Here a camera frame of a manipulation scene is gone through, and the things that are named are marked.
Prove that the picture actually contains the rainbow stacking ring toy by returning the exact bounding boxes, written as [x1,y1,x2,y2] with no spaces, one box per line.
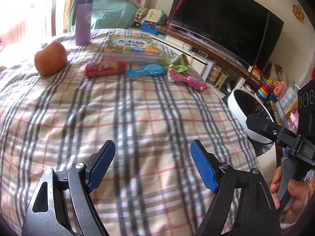
[254,79,274,103]

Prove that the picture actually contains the colourful children's book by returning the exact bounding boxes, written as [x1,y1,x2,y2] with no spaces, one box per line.
[103,35,168,65]

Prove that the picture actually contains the pink toy phone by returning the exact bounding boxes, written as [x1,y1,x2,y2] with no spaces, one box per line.
[168,69,208,91]

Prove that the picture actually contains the pink toy basket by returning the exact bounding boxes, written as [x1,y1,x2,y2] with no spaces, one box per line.
[273,81,286,98]

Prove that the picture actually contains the green candy wrapper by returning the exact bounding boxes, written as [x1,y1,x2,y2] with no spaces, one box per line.
[162,54,189,73]

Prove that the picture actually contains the black curved television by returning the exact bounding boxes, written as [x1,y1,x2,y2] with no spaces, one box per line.
[170,0,284,70]

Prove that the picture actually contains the teal covered furniture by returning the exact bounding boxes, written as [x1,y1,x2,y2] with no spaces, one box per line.
[83,0,138,29]

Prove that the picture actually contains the wooden lantern box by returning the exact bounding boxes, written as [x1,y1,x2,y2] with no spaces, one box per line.
[215,71,229,89]

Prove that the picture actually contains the red apple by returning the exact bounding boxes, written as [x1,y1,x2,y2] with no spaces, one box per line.
[34,41,67,77]

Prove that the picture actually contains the stacked round tins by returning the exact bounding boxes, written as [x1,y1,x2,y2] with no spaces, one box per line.
[208,65,221,82]

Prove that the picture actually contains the red candy box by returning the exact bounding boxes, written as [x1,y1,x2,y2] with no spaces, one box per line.
[84,60,127,78]

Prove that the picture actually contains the white rimmed black trash bin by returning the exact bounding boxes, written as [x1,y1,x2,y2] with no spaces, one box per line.
[227,88,273,157]

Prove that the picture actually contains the blue toy spoon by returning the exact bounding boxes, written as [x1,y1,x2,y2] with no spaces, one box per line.
[126,64,166,79]

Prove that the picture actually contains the white TV cabinet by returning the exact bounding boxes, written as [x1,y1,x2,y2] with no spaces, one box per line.
[155,26,260,91]

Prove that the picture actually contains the toy cash register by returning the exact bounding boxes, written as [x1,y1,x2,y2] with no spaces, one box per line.
[131,7,168,35]

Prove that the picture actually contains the purple thermos bottle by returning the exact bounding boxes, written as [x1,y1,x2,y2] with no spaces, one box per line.
[71,0,93,46]

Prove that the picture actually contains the person's right hand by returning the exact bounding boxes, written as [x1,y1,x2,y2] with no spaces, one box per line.
[270,166,311,227]

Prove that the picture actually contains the clear plastic storage boxes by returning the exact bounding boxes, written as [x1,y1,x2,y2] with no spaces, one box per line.
[275,83,299,124]

